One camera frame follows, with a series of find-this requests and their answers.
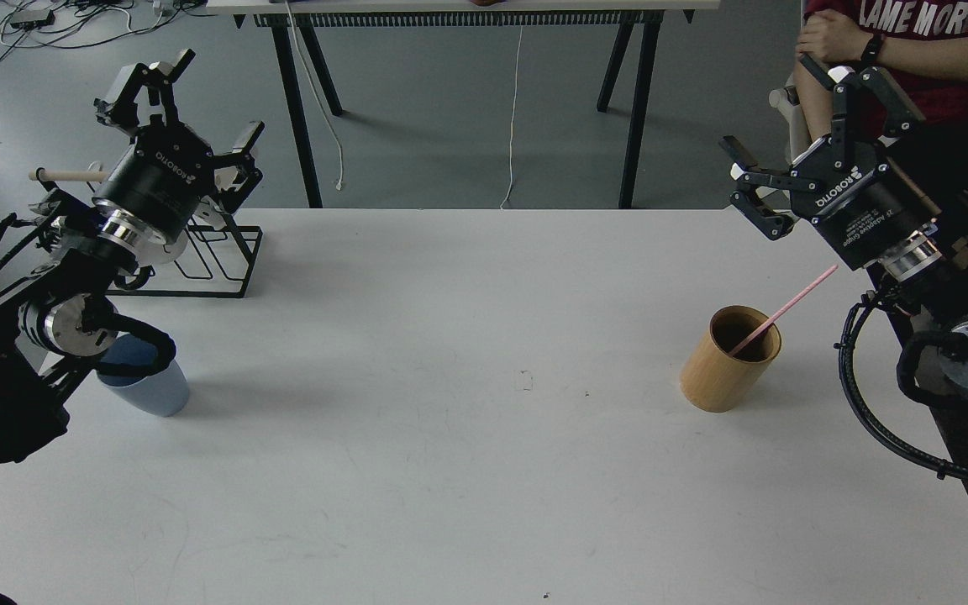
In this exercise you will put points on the pink chopstick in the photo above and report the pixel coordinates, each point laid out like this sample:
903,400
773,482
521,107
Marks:
772,319

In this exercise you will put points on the person in red shirt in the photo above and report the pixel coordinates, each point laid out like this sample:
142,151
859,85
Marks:
924,45

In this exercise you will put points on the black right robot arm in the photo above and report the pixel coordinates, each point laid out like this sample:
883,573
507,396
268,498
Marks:
933,366

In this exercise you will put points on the wooden dowel rod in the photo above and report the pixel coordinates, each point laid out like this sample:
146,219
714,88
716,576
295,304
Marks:
87,176

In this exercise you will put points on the black wire rack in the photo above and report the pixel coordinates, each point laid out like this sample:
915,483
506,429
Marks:
214,257

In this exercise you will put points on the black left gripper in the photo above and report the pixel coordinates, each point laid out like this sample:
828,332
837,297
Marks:
167,168

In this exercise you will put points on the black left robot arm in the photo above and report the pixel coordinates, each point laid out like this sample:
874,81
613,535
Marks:
96,233

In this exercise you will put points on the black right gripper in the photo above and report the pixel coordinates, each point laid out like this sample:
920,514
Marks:
864,207

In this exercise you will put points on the bamboo wooden cup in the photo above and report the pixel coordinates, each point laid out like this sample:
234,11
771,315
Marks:
729,359

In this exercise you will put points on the blue plastic cup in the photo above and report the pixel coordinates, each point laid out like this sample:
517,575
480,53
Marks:
164,394

